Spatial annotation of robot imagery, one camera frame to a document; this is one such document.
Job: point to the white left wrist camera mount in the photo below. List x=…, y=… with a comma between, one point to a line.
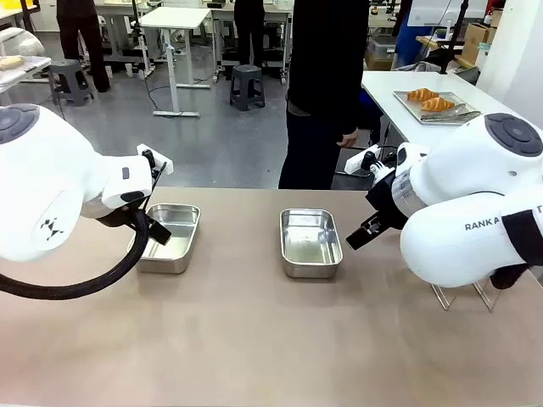
x=163, y=163

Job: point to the metal tongs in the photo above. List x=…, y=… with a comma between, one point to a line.
x=449, y=115

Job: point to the grey storage bin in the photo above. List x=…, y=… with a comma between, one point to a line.
x=382, y=53

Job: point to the grey plastic stool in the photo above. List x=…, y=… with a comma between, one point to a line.
x=72, y=80
x=247, y=85

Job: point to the rectangular steel container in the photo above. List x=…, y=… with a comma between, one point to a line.
x=182, y=224
x=311, y=243

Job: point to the white table with bread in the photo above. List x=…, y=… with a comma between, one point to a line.
x=25, y=70

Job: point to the person's left forearm black sleeve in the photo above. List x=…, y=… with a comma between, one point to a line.
x=358, y=114

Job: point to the white height adjustable desk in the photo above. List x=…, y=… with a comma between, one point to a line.
x=176, y=17

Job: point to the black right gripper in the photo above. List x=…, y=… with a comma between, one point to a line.
x=382, y=199

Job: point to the background person dark trousers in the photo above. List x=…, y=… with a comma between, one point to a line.
x=249, y=29

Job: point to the white side table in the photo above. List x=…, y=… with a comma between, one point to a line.
x=382, y=85

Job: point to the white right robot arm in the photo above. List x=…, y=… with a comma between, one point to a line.
x=466, y=178

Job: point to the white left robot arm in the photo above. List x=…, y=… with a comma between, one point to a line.
x=42, y=169

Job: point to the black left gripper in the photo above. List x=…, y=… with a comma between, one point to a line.
x=123, y=215

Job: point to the white workbench with frame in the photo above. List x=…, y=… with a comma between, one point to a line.
x=271, y=12

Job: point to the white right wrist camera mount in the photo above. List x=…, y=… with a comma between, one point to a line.
x=354, y=162

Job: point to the person in black clothes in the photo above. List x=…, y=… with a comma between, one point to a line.
x=322, y=85

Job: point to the blue panel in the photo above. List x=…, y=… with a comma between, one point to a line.
x=409, y=42

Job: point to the background person in black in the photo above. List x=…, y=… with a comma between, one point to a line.
x=85, y=42

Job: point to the person's left hand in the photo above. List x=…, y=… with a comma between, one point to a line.
x=350, y=140

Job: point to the black stand pole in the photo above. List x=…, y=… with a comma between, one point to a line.
x=456, y=34

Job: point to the flat metal baking tray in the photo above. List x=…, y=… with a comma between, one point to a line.
x=407, y=99

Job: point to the clear plastic dome cover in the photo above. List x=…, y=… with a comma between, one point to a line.
x=23, y=42

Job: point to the brown cardboard box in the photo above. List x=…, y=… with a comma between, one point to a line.
x=475, y=42

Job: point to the pale bread loaf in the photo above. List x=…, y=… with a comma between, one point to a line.
x=9, y=63

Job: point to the golden croissant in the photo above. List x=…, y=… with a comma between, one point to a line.
x=437, y=104
x=422, y=94

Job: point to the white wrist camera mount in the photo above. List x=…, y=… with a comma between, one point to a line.
x=354, y=162
x=163, y=163

